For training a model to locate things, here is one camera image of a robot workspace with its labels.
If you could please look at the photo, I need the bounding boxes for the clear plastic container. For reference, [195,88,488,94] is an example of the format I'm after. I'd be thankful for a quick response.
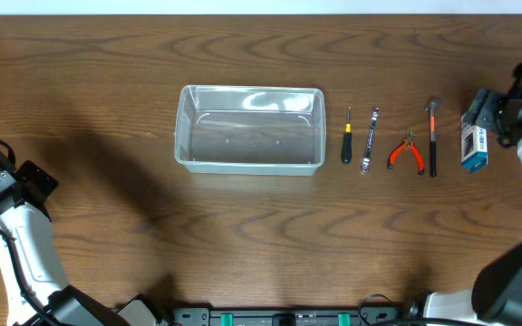
[174,85,326,176]

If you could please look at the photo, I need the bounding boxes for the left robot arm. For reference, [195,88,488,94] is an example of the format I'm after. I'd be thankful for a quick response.
[0,140,173,326]

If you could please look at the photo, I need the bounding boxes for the black yellow screwdriver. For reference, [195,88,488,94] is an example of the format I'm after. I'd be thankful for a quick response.
[341,107,353,164]

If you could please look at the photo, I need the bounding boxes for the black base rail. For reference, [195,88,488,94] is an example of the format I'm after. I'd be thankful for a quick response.
[173,306,401,326]

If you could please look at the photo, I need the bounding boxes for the orange handled pliers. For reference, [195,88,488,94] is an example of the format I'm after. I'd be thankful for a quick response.
[386,130,426,176]

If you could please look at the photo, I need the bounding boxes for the small hammer black orange handle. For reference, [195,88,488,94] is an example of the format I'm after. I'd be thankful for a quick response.
[425,98,440,177]

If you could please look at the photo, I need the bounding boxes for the blue white cardboard box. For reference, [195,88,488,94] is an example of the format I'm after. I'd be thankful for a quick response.
[460,120,488,174]

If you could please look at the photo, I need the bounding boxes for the silver wrench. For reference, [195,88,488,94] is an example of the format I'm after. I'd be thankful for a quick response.
[360,107,380,174]

